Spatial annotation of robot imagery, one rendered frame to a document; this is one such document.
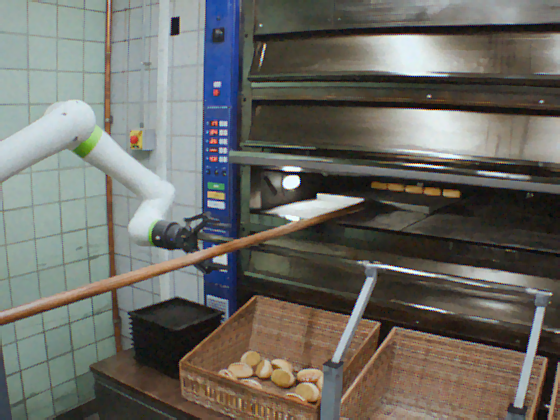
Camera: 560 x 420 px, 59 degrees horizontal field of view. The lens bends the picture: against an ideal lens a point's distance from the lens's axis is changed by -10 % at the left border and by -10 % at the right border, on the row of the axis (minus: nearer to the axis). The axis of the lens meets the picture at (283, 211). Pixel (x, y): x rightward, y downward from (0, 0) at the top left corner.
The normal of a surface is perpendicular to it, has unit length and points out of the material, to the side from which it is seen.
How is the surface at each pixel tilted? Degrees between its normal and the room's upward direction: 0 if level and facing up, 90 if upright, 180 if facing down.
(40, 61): 90
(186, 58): 90
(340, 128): 70
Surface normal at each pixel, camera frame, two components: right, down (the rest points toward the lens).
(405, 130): -0.51, -0.20
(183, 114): -0.54, 0.14
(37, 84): 0.84, 0.11
